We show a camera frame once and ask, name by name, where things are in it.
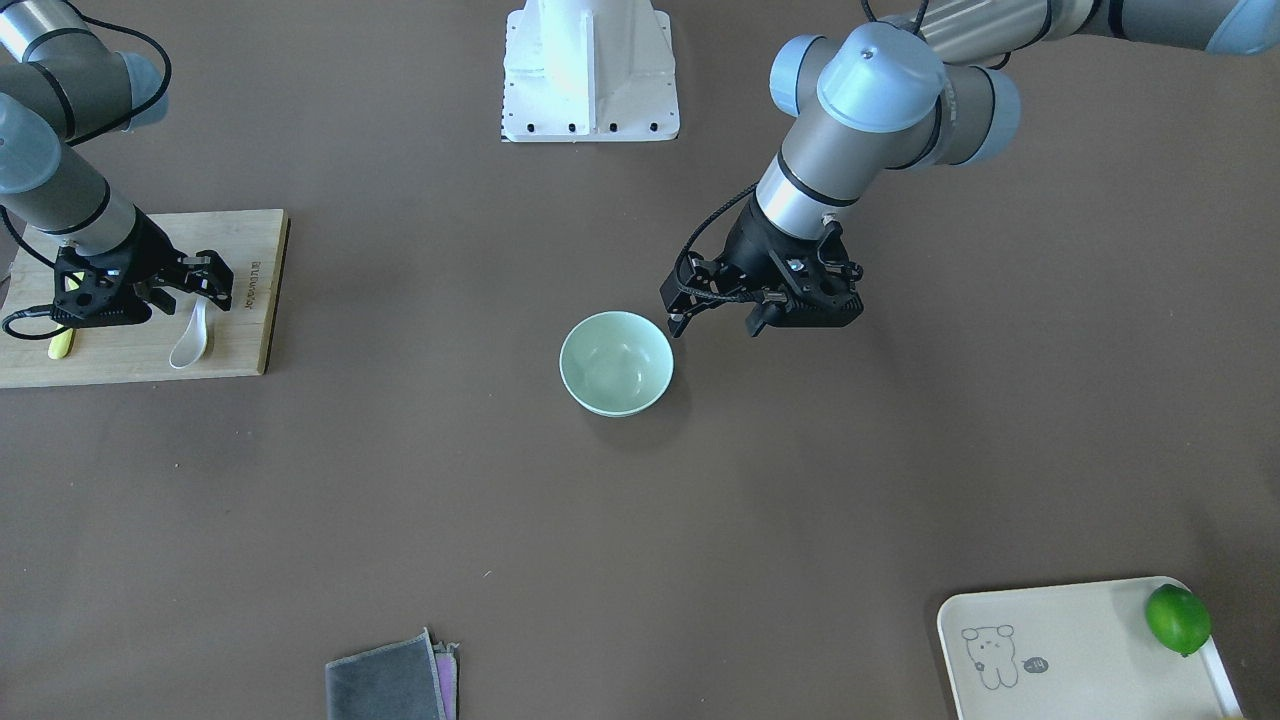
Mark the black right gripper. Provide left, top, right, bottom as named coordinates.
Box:
left=118, top=215, right=234, bottom=313

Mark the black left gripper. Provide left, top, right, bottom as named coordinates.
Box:
left=667, top=199, right=851, bottom=340

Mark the white ceramic spoon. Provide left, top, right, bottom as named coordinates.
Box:
left=169, top=296, right=212, bottom=370

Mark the mint green bowl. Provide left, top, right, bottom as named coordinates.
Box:
left=558, top=311, right=675, bottom=418

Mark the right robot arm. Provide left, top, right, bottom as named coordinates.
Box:
left=1, top=1, right=234, bottom=329

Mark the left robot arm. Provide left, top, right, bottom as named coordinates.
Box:
left=660, top=1, right=1277, bottom=337

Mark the bamboo cutting board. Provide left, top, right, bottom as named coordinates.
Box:
left=0, top=208, right=291, bottom=389

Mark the yellow plastic knife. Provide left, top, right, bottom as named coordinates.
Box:
left=47, top=272, right=84, bottom=360

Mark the grey folded cloth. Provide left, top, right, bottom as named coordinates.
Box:
left=325, top=628, right=460, bottom=719

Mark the cream rabbit tray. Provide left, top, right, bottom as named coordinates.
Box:
left=936, top=577, right=1243, bottom=719

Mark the green lime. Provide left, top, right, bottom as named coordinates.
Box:
left=1144, top=583, right=1212, bottom=657

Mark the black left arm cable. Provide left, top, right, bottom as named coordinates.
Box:
left=675, top=182, right=762, bottom=301

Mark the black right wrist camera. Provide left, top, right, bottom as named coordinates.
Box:
left=49, top=247, right=152, bottom=329

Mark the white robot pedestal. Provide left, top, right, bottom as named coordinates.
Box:
left=500, top=1, right=681, bottom=143

